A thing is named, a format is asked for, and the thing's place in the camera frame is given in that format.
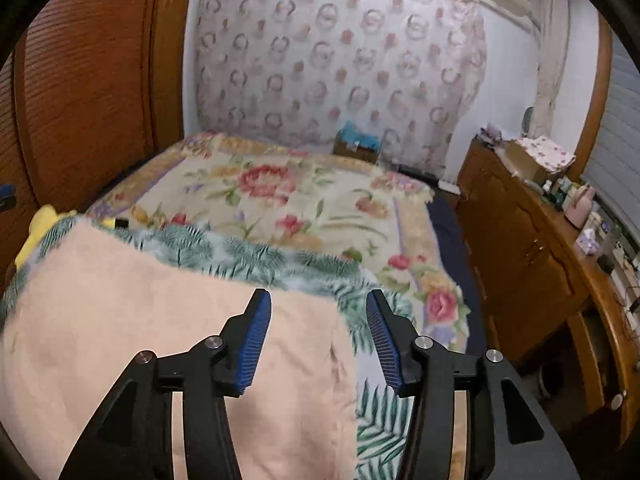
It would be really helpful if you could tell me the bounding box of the floral tissue pack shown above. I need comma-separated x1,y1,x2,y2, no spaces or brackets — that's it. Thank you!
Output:
574,228,600,257

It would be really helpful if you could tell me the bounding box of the dark blue bed sheet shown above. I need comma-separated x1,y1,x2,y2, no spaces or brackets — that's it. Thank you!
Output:
425,191,497,363

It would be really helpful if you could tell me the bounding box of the beige tied window curtain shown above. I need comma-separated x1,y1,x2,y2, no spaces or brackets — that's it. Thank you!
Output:
527,0,572,139

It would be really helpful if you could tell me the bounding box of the peach printed t-shirt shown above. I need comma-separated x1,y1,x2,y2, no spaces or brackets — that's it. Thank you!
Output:
0,220,359,480

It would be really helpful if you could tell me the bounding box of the wooden sideboard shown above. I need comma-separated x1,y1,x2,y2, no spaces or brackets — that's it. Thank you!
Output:
454,136,640,448

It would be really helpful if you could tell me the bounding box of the grey window blind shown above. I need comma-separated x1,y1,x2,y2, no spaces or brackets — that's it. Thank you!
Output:
581,34,640,242

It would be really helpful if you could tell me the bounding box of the box with floral cloth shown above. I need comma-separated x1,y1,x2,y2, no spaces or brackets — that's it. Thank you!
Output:
502,134,577,187

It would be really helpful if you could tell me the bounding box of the pink thermos jug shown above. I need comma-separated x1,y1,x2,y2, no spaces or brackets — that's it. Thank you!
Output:
564,183,597,230

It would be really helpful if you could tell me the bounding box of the floral blanket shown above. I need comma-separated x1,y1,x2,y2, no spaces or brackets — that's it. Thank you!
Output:
87,130,474,357

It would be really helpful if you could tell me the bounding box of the brown slatted wooden wardrobe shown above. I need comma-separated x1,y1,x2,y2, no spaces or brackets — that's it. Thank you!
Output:
0,0,197,302

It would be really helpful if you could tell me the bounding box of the yellow plush toy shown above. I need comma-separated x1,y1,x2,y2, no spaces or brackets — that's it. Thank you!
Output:
15,204,130,270

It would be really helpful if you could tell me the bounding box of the sheer ring pattern curtain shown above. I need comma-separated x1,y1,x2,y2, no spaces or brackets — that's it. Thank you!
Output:
192,0,489,182

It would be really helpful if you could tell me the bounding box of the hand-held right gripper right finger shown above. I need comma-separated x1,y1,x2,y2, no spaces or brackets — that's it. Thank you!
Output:
365,289,583,480

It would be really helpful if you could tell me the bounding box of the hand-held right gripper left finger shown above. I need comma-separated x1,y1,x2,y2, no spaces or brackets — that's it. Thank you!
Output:
59,288,272,480

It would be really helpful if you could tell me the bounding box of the leaf print bed cloth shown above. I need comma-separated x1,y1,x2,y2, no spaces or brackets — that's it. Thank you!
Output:
0,214,474,480

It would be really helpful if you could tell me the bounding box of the cardboard box with blue cloth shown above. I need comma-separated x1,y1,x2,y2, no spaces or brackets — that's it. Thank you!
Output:
333,120,381,164

